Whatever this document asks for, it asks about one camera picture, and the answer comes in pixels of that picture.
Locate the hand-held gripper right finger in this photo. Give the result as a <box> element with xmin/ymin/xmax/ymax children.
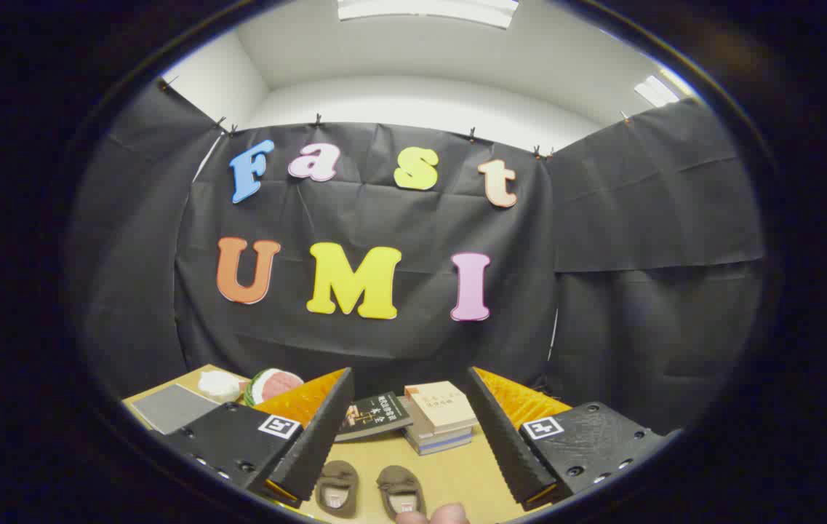
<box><xmin>466</xmin><ymin>366</ymin><xmax>683</xmax><ymax>512</ymax></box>

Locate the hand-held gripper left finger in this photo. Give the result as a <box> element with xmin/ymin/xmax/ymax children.
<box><xmin>157</xmin><ymin>367</ymin><xmax>355</xmax><ymax>509</ymax></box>

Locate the brown fuzzy shoe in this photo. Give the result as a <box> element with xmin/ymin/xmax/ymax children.
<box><xmin>313</xmin><ymin>460</ymin><xmax>360</xmax><ymax>519</ymax></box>
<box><xmin>375</xmin><ymin>465</ymin><xmax>427</xmax><ymax>520</ymax></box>

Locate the grey cardboard storage box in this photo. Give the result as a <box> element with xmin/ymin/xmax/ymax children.
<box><xmin>131</xmin><ymin>384</ymin><xmax>221</xmax><ymax>435</ymax></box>

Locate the black cover book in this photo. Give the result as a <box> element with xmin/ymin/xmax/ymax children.
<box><xmin>333</xmin><ymin>392</ymin><xmax>414</xmax><ymax>442</ymax></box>

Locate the blue cover book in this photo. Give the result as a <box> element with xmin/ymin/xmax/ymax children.
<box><xmin>406</xmin><ymin>429</ymin><xmax>474</xmax><ymax>456</ymax></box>

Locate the beige cover book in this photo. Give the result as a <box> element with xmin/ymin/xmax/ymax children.
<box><xmin>404</xmin><ymin>381</ymin><xmax>479</xmax><ymax>435</ymax></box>

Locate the watermelon slice plush toy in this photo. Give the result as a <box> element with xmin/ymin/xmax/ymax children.
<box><xmin>244</xmin><ymin>368</ymin><xmax>305</xmax><ymax>406</ymax></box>

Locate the white cover book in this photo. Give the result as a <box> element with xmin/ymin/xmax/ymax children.
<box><xmin>402</xmin><ymin>397</ymin><xmax>474</xmax><ymax>445</ymax></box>

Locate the white plush toy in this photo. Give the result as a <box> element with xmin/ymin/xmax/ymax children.
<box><xmin>197</xmin><ymin>370</ymin><xmax>243</xmax><ymax>403</ymax></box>

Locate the small ceiling light panel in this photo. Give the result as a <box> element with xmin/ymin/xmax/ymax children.
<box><xmin>634</xmin><ymin>73</ymin><xmax>682</xmax><ymax>108</ymax></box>

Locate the long ceiling light panel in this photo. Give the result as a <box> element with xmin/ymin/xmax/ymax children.
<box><xmin>337</xmin><ymin>0</ymin><xmax>521</xmax><ymax>30</ymax></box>

